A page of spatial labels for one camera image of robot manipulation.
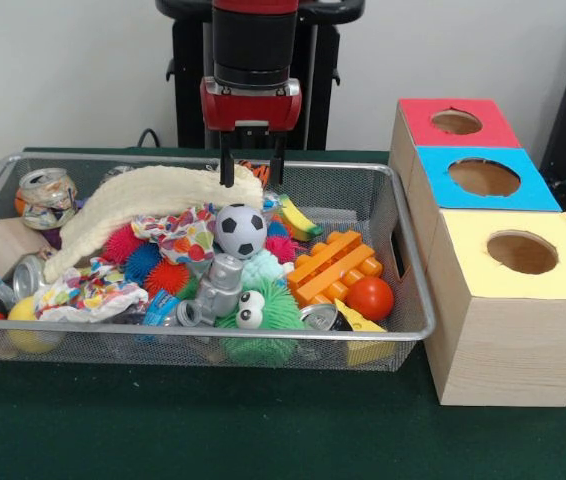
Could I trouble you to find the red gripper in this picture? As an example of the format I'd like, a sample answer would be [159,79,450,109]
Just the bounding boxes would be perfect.
[200,78,303,189]

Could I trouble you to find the cream waffle cloth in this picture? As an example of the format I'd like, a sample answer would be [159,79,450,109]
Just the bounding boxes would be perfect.
[43,160,266,284]

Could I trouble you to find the wooden box with three holes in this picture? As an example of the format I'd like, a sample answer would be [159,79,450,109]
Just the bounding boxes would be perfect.
[388,97,566,408]

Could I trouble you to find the black and white soccer ball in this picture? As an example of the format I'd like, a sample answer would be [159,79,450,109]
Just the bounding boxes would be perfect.
[215,204,269,260]

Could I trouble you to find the yellow banana toy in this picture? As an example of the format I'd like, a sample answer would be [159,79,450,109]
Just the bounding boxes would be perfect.
[275,195,323,242]

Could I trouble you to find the grey robot toy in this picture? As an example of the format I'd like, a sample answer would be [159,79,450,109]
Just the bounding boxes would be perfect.
[176,253,248,329]

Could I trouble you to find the orange plastic building block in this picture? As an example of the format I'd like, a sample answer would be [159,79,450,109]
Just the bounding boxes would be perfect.
[286,231,384,307]

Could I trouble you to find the green fuzzy toy with eyes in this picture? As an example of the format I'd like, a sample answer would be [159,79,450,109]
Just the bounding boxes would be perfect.
[215,279,306,367]

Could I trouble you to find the red ball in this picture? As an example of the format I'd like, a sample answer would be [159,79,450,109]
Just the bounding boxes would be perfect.
[346,277,395,322]

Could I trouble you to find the yellow cheese wedge toy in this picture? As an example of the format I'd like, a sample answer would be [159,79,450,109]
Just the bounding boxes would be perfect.
[333,298,396,366]

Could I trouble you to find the crushed silver can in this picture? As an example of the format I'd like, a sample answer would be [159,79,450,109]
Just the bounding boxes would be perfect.
[15,168,79,231]

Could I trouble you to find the plain wooden block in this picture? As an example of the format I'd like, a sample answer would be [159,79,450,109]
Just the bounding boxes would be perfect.
[0,218,52,281]

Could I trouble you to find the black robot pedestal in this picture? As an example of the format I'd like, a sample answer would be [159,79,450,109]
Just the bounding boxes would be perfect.
[156,0,366,151]

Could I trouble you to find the black cable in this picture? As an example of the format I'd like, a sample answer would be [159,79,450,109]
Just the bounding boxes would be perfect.
[137,127,164,150]

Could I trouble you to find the wire mesh bin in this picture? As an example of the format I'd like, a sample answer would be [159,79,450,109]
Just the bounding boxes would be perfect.
[0,152,437,374]

